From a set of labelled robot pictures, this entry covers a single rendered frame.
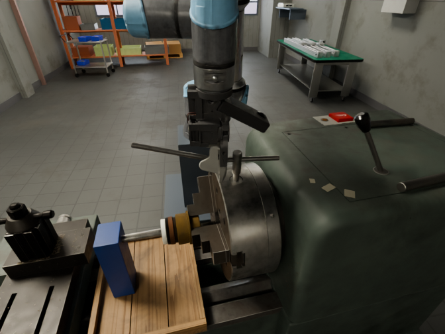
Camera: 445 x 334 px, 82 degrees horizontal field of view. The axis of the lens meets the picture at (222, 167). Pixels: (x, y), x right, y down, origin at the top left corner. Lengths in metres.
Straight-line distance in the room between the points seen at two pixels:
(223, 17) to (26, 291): 0.81
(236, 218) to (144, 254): 0.45
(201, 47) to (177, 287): 0.67
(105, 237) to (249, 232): 0.36
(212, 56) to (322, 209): 0.37
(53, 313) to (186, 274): 0.35
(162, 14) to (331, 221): 0.51
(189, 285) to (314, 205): 0.47
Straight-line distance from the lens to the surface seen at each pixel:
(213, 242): 0.66
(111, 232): 0.75
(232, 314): 0.85
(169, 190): 1.42
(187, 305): 0.84
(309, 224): 0.59
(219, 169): 0.56
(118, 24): 7.84
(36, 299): 0.89
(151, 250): 0.97
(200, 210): 0.73
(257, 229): 0.62
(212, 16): 0.44
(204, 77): 0.47
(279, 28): 8.75
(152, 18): 0.57
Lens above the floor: 1.62
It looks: 34 degrees down
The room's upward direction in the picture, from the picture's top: straight up
